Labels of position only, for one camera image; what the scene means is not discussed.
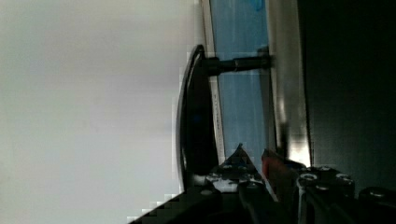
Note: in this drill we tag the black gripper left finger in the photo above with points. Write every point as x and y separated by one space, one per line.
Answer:
229 194

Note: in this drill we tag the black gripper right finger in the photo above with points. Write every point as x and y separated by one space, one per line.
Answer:
323 195

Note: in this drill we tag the black steel toaster oven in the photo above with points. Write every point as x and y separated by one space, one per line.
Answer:
334 85

